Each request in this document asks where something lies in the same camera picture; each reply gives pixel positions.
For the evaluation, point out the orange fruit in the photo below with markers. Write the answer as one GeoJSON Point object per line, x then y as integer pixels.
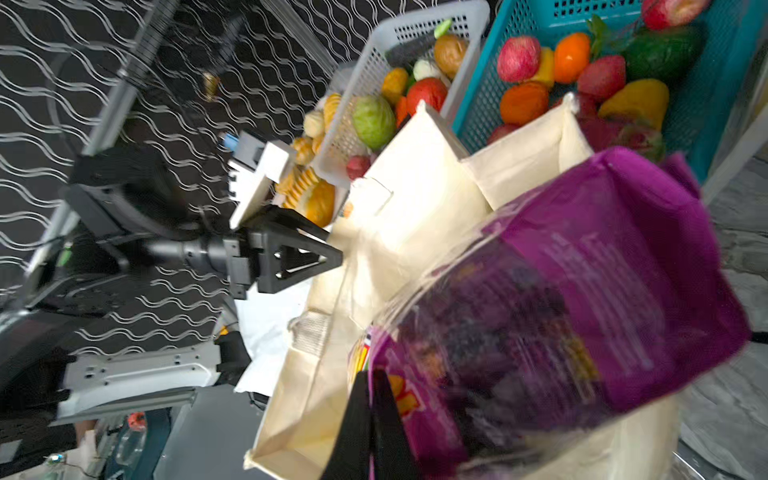
{"type": "Point", "coordinates": [521, 104]}

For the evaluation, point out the red apple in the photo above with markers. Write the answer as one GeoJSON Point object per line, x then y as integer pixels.
{"type": "Point", "coordinates": [519, 59]}

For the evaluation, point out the pink dragon fruit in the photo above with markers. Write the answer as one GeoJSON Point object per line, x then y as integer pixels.
{"type": "Point", "coordinates": [602, 134]}

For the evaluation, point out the small tangerine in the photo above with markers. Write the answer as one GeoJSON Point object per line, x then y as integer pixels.
{"type": "Point", "coordinates": [571, 57]}

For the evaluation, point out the yellow mango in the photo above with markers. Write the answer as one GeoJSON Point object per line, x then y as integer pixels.
{"type": "Point", "coordinates": [646, 100]}

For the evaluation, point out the cream canvas tote bag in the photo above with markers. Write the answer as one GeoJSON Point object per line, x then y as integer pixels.
{"type": "Point", "coordinates": [422, 194]}

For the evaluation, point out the white plastic vegetable basket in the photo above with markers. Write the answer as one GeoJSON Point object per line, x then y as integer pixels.
{"type": "Point", "coordinates": [399, 52]}

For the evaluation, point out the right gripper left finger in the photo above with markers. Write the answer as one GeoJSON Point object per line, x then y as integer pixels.
{"type": "Point", "coordinates": [352, 456]}

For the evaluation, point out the white plastic grocery bag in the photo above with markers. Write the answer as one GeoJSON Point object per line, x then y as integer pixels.
{"type": "Point", "coordinates": [263, 321]}

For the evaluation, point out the purple snack bag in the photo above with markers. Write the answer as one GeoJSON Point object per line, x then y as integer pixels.
{"type": "Point", "coordinates": [579, 301]}

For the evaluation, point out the teal plastic fruit basket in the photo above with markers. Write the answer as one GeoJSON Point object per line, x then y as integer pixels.
{"type": "Point", "coordinates": [700, 103]}

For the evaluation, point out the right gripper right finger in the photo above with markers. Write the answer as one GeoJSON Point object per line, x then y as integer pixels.
{"type": "Point", "coordinates": [391, 453]}

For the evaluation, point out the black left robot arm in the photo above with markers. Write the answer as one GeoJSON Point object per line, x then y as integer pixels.
{"type": "Point", "coordinates": [131, 218]}

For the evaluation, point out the green avocado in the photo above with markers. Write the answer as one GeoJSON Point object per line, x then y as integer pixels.
{"type": "Point", "coordinates": [665, 55]}

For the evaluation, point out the brown potato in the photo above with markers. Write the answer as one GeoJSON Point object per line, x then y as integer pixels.
{"type": "Point", "coordinates": [449, 52]}

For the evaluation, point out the green cabbage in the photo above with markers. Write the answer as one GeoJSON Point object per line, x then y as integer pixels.
{"type": "Point", "coordinates": [374, 122]}

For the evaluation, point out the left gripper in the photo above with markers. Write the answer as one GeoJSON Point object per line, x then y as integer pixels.
{"type": "Point", "coordinates": [279, 249]}

